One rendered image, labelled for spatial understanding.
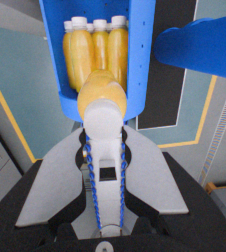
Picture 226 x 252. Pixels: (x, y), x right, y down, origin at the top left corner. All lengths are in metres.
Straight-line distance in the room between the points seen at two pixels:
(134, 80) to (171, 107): 1.38
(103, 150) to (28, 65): 1.25
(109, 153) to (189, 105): 1.44
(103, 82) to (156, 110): 1.50
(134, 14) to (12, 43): 1.52
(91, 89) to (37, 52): 1.52
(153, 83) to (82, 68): 1.18
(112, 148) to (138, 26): 0.62
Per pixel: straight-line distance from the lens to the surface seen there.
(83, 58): 0.41
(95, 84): 0.16
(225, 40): 0.75
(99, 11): 0.60
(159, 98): 1.60
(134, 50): 0.34
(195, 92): 1.98
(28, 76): 1.75
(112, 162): 0.84
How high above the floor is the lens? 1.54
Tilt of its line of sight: 60 degrees down
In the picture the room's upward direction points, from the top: 171 degrees clockwise
